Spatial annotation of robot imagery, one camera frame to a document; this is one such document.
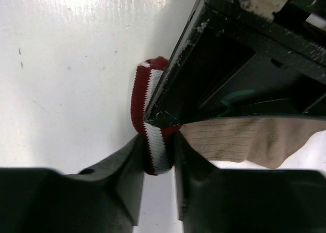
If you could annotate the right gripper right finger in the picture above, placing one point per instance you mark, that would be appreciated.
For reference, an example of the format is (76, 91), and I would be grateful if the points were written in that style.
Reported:
(211, 199)

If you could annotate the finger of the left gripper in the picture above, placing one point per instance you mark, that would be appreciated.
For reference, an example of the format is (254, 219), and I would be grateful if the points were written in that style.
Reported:
(244, 58)

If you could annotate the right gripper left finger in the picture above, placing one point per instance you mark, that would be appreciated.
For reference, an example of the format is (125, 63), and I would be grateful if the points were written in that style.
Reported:
(104, 197)

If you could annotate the brown sock with striped cuff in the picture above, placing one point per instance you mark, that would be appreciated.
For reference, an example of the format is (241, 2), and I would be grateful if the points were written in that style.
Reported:
(267, 142)

